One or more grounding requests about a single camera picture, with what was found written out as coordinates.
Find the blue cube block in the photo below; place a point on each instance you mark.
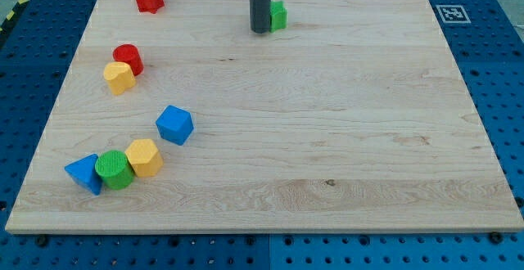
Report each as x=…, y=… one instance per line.
x=175, y=125

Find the blue triangle block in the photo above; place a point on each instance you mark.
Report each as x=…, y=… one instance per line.
x=84, y=174

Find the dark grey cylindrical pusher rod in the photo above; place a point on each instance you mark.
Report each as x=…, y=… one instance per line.
x=260, y=16

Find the yellow hexagon block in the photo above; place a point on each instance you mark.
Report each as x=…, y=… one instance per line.
x=144, y=157

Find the red cylinder block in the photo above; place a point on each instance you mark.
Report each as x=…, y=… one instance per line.
x=129, y=54

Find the light wooden board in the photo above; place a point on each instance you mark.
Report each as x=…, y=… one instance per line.
x=355, y=118

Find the yellow heart block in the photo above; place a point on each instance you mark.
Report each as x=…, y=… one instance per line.
x=119, y=77

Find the green star block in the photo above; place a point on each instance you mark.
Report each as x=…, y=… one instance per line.
x=278, y=16

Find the white fiducial marker tag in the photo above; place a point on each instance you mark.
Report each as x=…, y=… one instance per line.
x=453, y=14

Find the green cylinder block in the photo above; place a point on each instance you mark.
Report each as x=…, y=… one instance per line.
x=114, y=169

